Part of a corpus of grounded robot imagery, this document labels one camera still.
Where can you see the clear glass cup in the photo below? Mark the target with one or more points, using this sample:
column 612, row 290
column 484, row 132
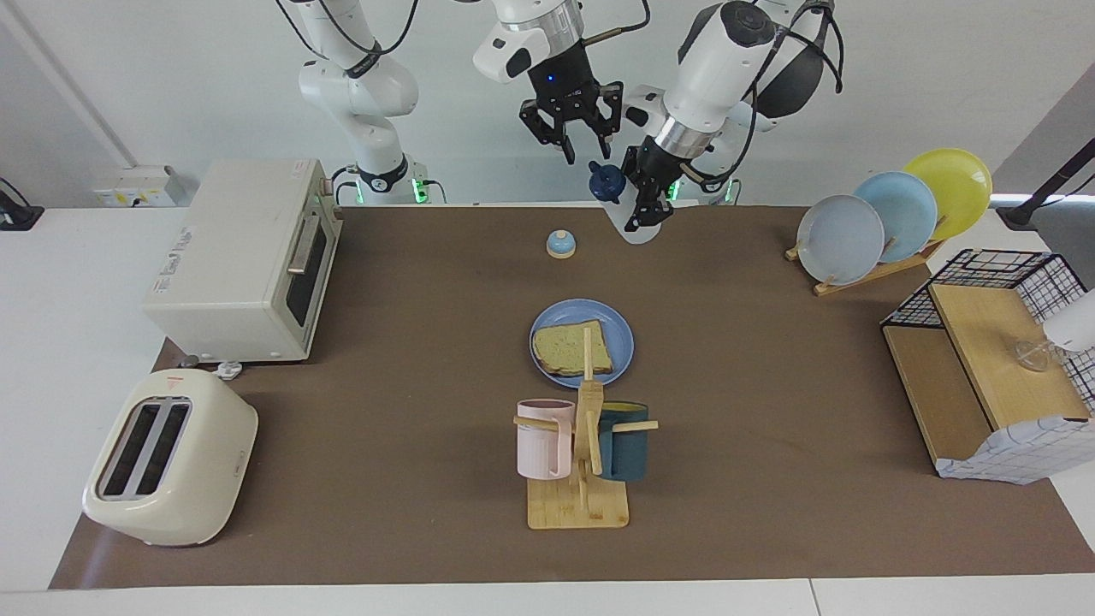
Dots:
column 1033, row 359

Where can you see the small blue call bell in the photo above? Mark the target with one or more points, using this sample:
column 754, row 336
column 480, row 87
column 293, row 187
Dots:
column 561, row 246

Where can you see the light blue plate in rack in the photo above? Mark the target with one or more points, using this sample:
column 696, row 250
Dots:
column 907, row 210

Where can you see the white wall power outlet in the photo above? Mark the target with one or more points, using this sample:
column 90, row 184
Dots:
column 137, row 184

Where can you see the white checkered cloth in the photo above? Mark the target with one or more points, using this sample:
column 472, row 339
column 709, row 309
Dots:
column 1009, row 449

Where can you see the white cylindrical object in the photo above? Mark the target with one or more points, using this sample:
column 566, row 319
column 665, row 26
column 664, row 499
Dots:
column 1074, row 329

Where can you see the translucent bottle with navy cap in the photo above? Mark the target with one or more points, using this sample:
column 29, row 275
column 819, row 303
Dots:
column 606, row 181

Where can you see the white toaster oven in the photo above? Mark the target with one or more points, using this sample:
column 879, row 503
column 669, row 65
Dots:
column 231, row 257

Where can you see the black stand foot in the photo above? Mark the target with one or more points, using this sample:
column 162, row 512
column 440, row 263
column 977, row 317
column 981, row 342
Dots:
column 17, row 218

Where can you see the black camera stand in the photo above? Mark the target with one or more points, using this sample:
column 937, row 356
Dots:
column 1022, row 210

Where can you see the blue round plate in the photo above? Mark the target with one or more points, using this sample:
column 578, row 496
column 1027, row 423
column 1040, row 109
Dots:
column 620, row 340

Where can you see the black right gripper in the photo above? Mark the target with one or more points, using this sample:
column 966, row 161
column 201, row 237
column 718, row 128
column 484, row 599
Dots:
column 565, row 81

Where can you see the wooden plate rack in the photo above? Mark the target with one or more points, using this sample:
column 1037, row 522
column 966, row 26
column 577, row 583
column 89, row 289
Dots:
column 864, row 281

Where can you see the pink mug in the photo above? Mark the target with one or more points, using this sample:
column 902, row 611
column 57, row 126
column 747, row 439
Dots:
column 539, row 445

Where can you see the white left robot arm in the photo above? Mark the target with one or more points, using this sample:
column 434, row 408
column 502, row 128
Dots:
column 719, row 60

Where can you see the yellow plate in rack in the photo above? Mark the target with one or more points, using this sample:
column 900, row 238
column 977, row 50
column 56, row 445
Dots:
column 954, row 184

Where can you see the wooden mug tree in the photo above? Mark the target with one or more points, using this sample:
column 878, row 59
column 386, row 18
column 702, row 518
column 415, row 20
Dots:
column 577, row 505

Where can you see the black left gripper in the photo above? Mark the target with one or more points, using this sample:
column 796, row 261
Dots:
column 654, row 167

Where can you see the slice of toast bread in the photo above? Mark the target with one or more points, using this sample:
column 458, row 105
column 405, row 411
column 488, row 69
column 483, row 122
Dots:
column 565, row 346

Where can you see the dark teal mug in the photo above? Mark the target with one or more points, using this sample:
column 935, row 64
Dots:
column 624, row 449

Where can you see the grey plate in rack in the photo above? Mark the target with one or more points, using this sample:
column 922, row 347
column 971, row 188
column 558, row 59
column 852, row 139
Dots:
column 838, row 244

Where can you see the brown table mat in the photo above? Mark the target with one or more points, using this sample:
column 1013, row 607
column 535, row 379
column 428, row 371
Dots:
column 385, row 428

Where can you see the cream two-slot toaster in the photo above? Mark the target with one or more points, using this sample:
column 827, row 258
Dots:
column 197, row 462

